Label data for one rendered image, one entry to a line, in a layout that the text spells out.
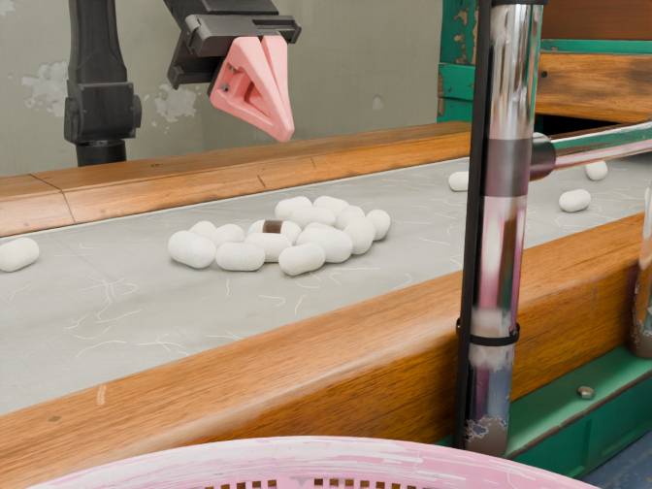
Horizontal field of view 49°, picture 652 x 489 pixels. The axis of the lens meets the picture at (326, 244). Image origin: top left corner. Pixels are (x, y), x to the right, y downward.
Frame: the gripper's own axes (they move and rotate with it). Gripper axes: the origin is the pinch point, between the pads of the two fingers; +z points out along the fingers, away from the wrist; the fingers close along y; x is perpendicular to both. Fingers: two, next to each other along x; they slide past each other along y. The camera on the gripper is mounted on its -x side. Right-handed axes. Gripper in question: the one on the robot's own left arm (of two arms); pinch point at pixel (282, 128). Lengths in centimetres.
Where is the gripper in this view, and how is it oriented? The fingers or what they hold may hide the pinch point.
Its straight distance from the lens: 55.3
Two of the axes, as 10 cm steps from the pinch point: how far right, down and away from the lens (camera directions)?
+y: 7.7, -1.9, 6.0
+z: 4.8, 7.9, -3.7
